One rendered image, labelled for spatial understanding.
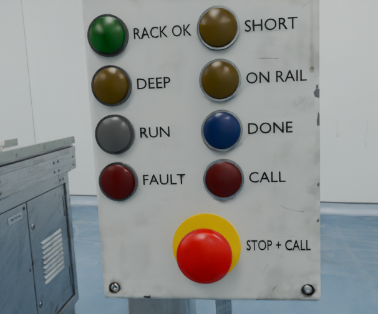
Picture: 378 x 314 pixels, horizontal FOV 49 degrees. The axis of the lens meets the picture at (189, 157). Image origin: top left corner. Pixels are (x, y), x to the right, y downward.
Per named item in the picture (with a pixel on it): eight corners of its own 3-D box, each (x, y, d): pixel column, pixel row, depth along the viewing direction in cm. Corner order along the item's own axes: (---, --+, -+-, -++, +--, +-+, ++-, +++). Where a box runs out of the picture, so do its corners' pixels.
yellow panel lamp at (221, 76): (240, 98, 29) (239, 58, 28) (201, 100, 29) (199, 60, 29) (240, 98, 30) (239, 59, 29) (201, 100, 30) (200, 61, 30)
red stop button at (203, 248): (232, 288, 28) (231, 233, 28) (176, 288, 29) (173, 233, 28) (234, 263, 33) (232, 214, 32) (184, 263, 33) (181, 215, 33)
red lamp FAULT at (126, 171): (135, 200, 31) (133, 164, 30) (99, 201, 31) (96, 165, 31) (138, 198, 32) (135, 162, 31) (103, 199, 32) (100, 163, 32)
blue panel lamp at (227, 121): (241, 149, 29) (240, 110, 29) (203, 151, 30) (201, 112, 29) (241, 148, 30) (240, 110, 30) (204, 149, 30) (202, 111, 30)
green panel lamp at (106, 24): (125, 53, 29) (123, 12, 29) (88, 55, 30) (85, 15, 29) (128, 54, 30) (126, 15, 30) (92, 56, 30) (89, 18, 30)
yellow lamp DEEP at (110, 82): (128, 103, 30) (126, 65, 29) (92, 105, 30) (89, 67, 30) (131, 103, 31) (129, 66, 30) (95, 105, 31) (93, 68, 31)
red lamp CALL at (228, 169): (242, 199, 30) (242, 161, 29) (204, 199, 30) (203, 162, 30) (242, 196, 31) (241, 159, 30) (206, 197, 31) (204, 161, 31)
